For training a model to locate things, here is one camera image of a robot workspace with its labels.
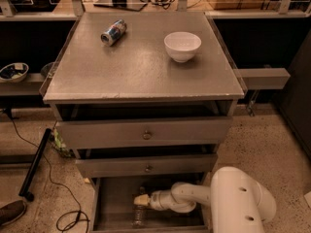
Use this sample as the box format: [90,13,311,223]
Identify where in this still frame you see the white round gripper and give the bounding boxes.
[134,190,170,211]

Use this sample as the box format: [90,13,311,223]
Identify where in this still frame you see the clear plastic water bottle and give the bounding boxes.
[131,185,148,229]

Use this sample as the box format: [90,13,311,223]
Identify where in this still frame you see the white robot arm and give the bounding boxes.
[134,167,277,233]

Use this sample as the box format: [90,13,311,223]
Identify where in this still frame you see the grey open bottom drawer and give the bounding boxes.
[89,174,212,233]

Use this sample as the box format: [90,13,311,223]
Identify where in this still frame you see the grey middle drawer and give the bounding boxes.
[76,154,218,178]

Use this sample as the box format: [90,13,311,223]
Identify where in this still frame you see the grey top drawer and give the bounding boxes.
[56,116,232,150]

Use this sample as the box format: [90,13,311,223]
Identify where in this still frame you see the grey three-drawer cabinet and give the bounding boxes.
[39,11,249,233]

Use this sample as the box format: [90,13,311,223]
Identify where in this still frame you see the green patterned bag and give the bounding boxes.
[52,129,74,158]

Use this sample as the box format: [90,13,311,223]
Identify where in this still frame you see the black bar on floor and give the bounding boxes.
[18,128,52,202]

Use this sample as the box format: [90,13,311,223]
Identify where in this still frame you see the dark shoe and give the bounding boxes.
[0,200,26,226]

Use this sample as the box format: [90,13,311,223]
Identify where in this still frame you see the white ceramic bowl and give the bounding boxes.
[164,32,201,63]

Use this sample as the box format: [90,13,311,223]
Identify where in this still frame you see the blue silver soda can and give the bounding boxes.
[101,19,127,46]

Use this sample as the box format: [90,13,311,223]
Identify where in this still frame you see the bowl with dark contents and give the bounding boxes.
[0,62,29,83]

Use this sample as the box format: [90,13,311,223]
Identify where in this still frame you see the black monitor stand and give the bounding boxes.
[93,0,147,12]

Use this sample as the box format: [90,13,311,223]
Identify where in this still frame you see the black floor cable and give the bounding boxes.
[2,108,90,233]

